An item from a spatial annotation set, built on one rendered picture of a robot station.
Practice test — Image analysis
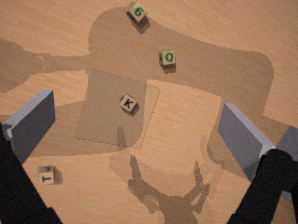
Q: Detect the wooden block with letter k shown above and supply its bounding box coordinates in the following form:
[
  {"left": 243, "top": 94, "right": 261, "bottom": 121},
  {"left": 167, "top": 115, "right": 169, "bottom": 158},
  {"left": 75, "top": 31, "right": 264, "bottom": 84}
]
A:
[{"left": 118, "top": 92, "right": 137, "bottom": 112}]

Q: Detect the tan flat mat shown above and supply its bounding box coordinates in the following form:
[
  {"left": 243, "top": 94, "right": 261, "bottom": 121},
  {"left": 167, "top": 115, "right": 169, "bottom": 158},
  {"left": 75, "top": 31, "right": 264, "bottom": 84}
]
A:
[{"left": 75, "top": 69, "right": 160, "bottom": 149}]

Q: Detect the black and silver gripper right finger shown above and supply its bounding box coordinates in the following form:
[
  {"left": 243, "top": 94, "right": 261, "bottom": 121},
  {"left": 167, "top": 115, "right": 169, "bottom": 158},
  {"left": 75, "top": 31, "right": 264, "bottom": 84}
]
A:
[{"left": 217, "top": 103, "right": 298, "bottom": 224}]

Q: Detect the tan block with black letter t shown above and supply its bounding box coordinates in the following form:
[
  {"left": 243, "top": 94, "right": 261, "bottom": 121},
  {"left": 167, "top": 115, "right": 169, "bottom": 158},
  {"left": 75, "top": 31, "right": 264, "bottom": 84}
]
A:
[{"left": 39, "top": 166, "right": 55, "bottom": 185}]

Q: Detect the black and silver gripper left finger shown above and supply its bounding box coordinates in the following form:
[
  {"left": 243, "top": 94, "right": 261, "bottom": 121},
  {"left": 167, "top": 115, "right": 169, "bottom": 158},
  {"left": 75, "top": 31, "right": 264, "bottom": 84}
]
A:
[{"left": 0, "top": 89, "right": 63, "bottom": 224}]

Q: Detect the beige wooden block with green number 9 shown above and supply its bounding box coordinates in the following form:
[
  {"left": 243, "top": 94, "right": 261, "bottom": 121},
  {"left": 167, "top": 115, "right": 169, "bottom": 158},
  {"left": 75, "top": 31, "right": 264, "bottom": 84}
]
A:
[{"left": 126, "top": 1, "right": 148, "bottom": 23}]

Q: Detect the wooden block with green letters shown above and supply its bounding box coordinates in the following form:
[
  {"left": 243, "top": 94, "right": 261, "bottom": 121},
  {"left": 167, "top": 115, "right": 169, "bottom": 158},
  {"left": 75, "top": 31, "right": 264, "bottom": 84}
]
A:
[{"left": 158, "top": 50, "right": 176, "bottom": 65}]

